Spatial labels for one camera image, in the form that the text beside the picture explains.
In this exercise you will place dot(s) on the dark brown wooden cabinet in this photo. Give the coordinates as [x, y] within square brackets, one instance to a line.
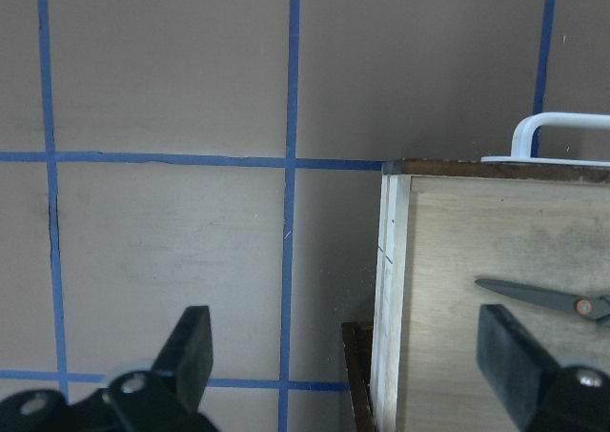
[357, 340]

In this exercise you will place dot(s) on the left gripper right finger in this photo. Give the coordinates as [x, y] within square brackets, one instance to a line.
[515, 365]

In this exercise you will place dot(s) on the wooden drawer with white handle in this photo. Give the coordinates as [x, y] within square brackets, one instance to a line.
[536, 221]

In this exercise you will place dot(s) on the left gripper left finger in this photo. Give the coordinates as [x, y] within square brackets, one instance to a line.
[186, 359]

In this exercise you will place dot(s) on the grey orange scissors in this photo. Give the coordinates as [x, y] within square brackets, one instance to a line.
[591, 309]

